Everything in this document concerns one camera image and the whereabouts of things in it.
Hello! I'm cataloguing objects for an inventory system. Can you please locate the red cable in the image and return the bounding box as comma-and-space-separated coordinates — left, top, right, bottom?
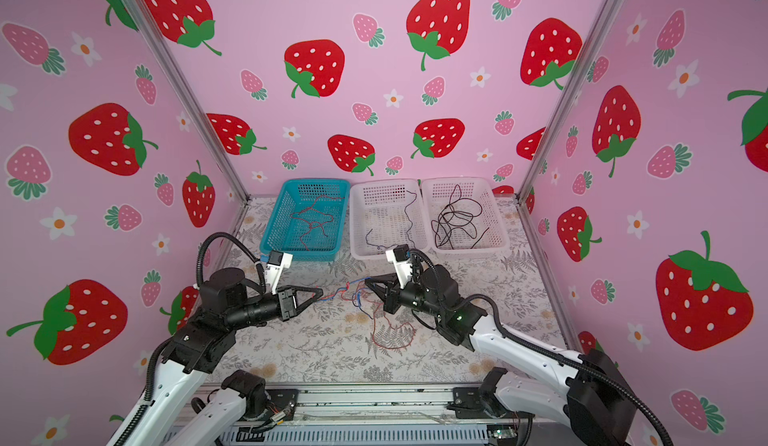
287, 195, 346, 249
314, 283, 418, 351

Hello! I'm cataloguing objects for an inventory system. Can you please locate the white right plastic basket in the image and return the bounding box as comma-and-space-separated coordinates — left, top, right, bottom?
421, 177, 510, 259

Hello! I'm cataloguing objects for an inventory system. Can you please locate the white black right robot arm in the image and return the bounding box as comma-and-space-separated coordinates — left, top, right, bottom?
364, 245, 673, 445

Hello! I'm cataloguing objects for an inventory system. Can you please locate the white middle plastic basket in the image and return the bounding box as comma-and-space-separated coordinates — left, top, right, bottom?
349, 179, 430, 261

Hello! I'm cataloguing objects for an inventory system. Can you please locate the white plastic basket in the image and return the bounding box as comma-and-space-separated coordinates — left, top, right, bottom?
349, 179, 430, 261
421, 177, 510, 259

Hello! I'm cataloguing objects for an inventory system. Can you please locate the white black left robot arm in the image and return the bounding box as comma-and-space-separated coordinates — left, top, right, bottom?
109, 232, 323, 445

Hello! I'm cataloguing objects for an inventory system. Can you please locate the aluminium left corner post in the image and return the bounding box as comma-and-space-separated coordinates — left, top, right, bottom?
121, 0, 250, 204

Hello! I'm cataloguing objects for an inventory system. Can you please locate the aluminium corner post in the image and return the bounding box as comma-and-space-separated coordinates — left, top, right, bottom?
517, 0, 625, 204
121, 0, 250, 204

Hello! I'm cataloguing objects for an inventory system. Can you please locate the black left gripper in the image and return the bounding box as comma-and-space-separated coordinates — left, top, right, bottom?
227, 286, 322, 336

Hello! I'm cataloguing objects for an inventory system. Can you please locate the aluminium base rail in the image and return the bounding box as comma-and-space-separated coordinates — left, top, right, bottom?
149, 382, 625, 446

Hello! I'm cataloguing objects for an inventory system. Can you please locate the blue cable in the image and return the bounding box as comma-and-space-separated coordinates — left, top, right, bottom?
362, 189, 420, 255
344, 277, 379, 315

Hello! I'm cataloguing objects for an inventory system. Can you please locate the teal plastic basket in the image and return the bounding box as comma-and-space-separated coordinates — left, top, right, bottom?
260, 178, 350, 262

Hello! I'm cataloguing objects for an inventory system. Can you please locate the black cable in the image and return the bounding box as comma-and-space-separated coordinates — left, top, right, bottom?
436, 183, 484, 243
433, 197, 492, 251

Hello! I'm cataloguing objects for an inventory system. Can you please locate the aluminium right corner post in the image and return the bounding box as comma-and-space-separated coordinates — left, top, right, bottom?
517, 0, 625, 204

